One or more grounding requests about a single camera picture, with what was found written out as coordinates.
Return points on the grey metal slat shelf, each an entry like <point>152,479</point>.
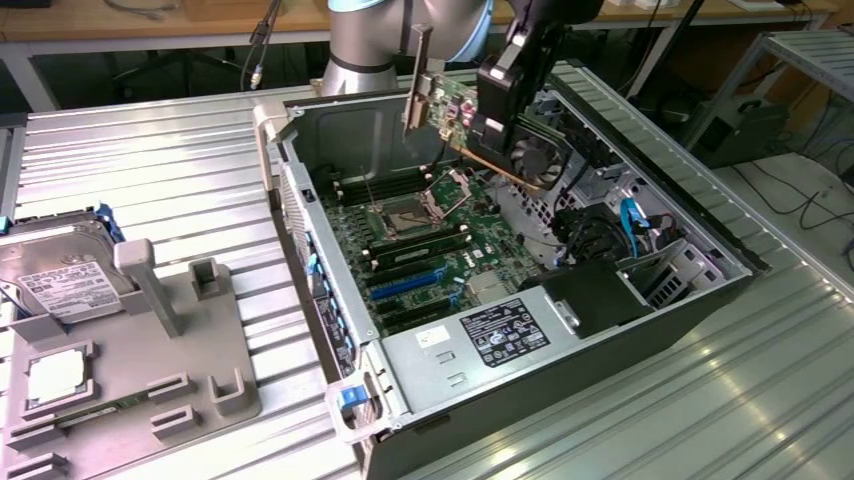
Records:
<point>814,50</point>

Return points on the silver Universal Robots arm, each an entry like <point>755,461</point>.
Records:
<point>360,50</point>

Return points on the blue case latch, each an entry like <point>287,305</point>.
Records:
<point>351,398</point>

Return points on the blue disk carrier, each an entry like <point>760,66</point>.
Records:
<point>107,220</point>

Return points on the silver perforated disk bay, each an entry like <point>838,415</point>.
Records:
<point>667,280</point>

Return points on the silver chipset heatsink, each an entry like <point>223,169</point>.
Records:
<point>490,289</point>

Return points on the thin metal locking lever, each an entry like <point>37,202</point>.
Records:
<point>368,190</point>

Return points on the green graphics card black fan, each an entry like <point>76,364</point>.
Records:
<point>447,100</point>

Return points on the silver hard disk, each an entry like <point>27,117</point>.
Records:
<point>60,280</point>

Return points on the green motherboard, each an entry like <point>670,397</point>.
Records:
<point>494,235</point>

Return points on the RAM stick with white label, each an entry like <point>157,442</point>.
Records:
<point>420,252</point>

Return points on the blue expansion slot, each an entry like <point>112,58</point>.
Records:
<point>407,286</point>

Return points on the grey parts rack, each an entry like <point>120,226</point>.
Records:
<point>133,360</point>

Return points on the silver CPU chip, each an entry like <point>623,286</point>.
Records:
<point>56,375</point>

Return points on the CPU socket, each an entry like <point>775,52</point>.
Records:
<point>407,220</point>

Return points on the black RAM slot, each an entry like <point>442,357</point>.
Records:
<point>380,182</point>
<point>394,194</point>

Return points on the open black PC case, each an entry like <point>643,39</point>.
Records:
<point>600,360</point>

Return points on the silver drive cage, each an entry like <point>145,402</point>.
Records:
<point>527,225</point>

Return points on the long black expansion slot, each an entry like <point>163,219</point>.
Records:
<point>400,274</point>

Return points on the wooden desk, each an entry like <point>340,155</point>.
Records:
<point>200,20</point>

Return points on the silver power supply unit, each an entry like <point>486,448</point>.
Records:
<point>434,370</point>

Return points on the blue slot retention clip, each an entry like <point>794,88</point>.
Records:
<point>338,321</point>
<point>347,346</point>
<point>324,286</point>
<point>308,263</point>

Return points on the green RAM stick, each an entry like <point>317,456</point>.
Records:
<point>100,412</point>

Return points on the metal socket cover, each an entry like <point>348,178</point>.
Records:
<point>456,176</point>

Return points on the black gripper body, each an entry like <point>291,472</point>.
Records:
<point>554,12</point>

